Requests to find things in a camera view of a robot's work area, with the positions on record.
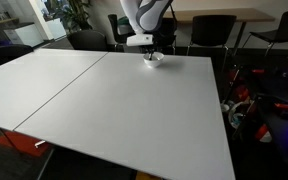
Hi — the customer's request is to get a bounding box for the wooden table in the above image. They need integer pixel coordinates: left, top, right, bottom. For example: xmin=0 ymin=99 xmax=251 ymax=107
xmin=162 ymin=7 xmax=276 ymax=56

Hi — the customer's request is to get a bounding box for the white bowl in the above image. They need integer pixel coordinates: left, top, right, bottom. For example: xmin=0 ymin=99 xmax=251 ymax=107
xmin=142 ymin=51 xmax=165 ymax=69

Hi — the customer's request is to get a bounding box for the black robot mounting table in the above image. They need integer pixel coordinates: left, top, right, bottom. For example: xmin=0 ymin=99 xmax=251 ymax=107
xmin=243 ymin=64 xmax=288 ymax=168

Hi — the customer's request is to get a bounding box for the red clamp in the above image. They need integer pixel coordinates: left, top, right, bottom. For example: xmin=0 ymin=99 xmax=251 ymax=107
xmin=254 ymin=124 xmax=270 ymax=143
xmin=273 ymin=102 xmax=288 ymax=111
xmin=250 ymin=68 xmax=266 ymax=75

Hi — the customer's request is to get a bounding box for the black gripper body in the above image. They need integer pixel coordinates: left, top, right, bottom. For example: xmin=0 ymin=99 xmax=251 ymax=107
xmin=143 ymin=44 xmax=159 ymax=54

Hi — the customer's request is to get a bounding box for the white storage box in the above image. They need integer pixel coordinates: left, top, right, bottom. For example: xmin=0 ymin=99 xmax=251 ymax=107
xmin=3 ymin=22 xmax=46 ymax=48

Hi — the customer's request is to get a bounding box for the green potted plant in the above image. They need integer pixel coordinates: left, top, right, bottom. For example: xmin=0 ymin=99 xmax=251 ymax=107
xmin=48 ymin=0 xmax=93 ymax=33

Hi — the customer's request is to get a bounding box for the white table bracket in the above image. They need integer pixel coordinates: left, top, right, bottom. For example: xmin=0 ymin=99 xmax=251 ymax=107
xmin=33 ymin=139 xmax=47 ymax=149

